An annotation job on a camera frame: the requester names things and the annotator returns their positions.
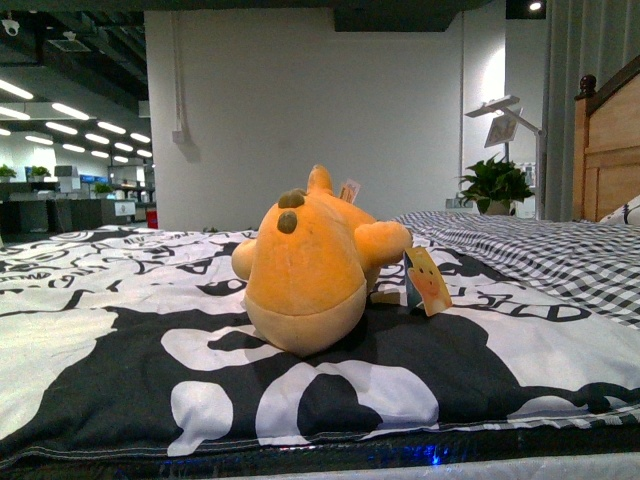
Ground orange plush toy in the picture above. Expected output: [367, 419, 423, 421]
[232, 165, 412, 357]

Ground orange paper hang tag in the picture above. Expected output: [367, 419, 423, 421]
[404, 246, 453, 317]

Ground potted green plant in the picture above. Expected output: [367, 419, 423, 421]
[459, 155, 534, 216]

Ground white desk lamp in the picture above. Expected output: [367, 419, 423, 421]
[464, 95, 546, 219]

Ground black white patterned bedsheet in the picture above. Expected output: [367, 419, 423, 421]
[1, 227, 639, 471]

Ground black white checkered blanket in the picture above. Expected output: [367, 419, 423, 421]
[395, 211, 639, 330]

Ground wooden bed headboard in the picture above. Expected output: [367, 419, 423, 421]
[573, 57, 639, 221]

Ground white patterned pillow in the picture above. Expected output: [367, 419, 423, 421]
[600, 196, 640, 226]

